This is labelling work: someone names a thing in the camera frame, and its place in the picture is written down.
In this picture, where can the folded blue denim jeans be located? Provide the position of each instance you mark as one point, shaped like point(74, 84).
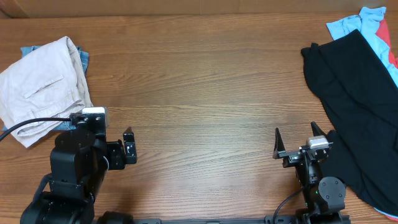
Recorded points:
point(84, 59)

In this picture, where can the light blue garment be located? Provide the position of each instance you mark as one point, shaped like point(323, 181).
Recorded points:
point(367, 23)

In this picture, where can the beige khaki shorts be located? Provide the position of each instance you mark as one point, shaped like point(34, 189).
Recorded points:
point(79, 96)

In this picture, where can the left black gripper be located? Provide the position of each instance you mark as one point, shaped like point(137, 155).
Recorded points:
point(119, 158)

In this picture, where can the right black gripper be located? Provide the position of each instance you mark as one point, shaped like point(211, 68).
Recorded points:
point(293, 157)

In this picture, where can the black garment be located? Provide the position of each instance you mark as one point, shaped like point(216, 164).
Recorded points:
point(360, 99)

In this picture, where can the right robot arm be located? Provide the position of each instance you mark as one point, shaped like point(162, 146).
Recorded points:
point(324, 196)

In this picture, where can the red garment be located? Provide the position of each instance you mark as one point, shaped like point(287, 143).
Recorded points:
point(383, 33)

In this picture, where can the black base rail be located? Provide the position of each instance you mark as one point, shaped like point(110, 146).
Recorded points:
point(217, 221)

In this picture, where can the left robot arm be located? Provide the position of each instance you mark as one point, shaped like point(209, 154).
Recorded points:
point(79, 162)

